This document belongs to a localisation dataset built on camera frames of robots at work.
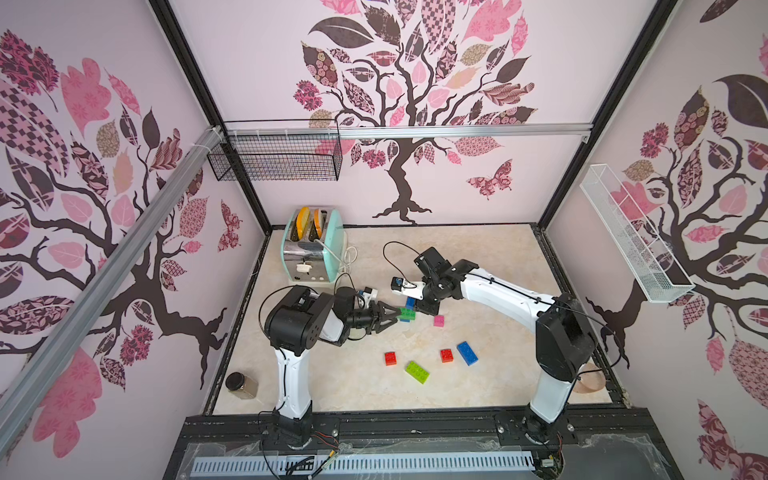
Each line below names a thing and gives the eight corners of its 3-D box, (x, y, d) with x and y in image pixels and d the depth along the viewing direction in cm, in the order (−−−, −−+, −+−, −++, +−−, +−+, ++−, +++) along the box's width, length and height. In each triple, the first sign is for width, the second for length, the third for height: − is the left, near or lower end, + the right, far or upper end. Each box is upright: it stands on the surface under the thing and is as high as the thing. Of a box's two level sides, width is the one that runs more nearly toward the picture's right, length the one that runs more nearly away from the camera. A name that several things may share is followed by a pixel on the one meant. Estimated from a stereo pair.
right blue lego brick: (468, 366, 86) (469, 364, 85) (455, 347, 90) (456, 344, 88) (477, 361, 87) (479, 359, 86) (464, 342, 91) (465, 340, 89)
